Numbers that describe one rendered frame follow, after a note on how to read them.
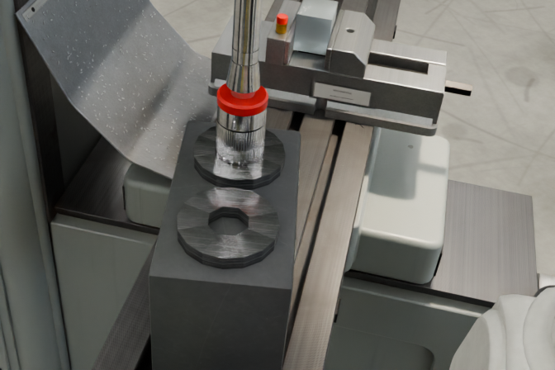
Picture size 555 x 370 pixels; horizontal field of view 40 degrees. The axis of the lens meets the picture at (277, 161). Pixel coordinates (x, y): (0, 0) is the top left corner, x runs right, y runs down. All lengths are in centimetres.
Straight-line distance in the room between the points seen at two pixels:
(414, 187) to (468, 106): 176
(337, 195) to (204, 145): 31
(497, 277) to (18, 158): 75
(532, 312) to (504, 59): 292
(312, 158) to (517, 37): 252
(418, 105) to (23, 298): 73
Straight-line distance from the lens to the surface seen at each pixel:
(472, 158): 271
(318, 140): 109
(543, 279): 137
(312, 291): 89
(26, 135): 117
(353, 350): 132
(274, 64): 113
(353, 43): 112
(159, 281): 64
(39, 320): 143
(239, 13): 65
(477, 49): 335
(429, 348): 128
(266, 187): 72
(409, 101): 113
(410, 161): 127
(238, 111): 69
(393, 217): 116
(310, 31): 112
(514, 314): 44
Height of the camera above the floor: 159
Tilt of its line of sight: 39 degrees down
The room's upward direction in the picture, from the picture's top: 6 degrees clockwise
